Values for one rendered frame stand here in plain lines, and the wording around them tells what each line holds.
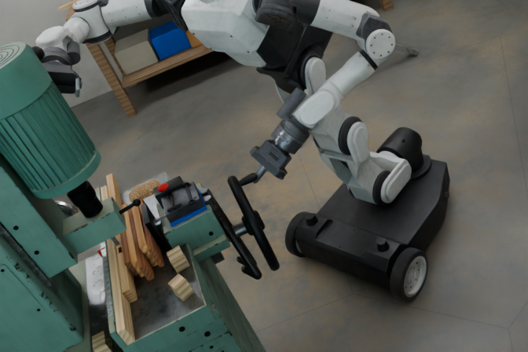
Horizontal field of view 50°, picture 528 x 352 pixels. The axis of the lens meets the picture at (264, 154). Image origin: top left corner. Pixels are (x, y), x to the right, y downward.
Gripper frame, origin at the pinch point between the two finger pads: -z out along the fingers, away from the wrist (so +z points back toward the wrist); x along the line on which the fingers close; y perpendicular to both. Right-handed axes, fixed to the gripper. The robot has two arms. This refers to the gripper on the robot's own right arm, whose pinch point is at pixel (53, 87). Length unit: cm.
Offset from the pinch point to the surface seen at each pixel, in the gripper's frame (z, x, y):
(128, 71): 275, 54, 94
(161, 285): -31, 26, 37
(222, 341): -36, 42, 52
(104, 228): -17.6, 12.7, 29.2
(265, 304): 31, 87, 105
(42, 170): -22.6, -1.9, 10.3
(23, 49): -16.2, -6.1, -14.3
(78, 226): -17.0, 6.6, 29.1
